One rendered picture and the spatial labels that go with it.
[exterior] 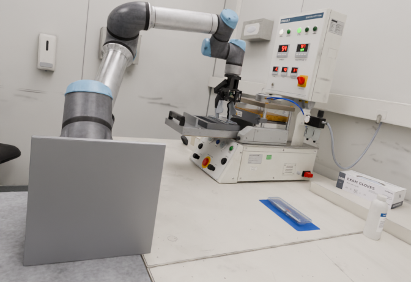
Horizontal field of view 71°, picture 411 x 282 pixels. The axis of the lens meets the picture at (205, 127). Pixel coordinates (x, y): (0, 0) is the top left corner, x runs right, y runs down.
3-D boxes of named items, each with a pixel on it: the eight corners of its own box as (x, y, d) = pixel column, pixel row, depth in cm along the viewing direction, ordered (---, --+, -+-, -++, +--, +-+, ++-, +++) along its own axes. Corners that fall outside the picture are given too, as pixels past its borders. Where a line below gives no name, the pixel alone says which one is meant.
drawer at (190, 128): (218, 129, 149) (221, 114, 147) (241, 140, 129) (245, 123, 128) (164, 125, 135) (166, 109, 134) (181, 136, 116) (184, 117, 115)
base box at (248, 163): (268, 160, 176) (273, 133, 173) (315, 184, 144) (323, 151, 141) (188, 159, 152) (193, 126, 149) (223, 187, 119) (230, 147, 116)
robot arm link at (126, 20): (106, -14, 96) (235, 5, 115) (105, 14, 105) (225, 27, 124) (109, 9, 91) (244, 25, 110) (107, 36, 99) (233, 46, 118)
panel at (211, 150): (189, 159, 150) (208, 128, 151) (217, 181, 124) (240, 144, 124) (186, 157, 149) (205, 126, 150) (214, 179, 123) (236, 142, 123)
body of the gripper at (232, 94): (225, 102, 126) (230, 74, 124) (216, 99, 133) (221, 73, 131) (240, 104, 129) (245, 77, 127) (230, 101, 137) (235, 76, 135)
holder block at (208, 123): (218, 122, 146) (218, 117, 146) (239, 131, 129) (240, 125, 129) (188, 119, 139) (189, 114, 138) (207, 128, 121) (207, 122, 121)
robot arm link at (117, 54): (58, 134, 75) (111, 11, 106) (62, 159, 87) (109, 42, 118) (105, 144, 78) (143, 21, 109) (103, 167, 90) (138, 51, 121)
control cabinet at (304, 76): (274, 132, 173) (296, 22, 162) (317, 147, 144) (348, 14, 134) (252, 130, 165) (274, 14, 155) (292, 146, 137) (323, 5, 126)
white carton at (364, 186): (348, 184, 137) (352, 169, 136) (402, 205, 119) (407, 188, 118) (335, 186, 130) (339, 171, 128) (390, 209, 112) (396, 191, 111)
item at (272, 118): (260, 117, 158) (263, 100, 156) (288, 125, 139) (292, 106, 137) (233, 114, 150) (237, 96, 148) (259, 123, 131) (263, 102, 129)
